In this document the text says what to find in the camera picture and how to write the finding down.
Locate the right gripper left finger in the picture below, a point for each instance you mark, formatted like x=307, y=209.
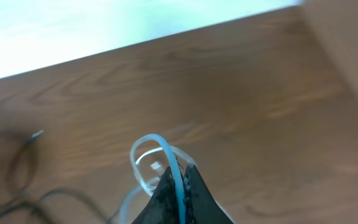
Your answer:
x=162, y=208

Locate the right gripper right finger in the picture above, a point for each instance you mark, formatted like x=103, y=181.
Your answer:
x=201, y=207

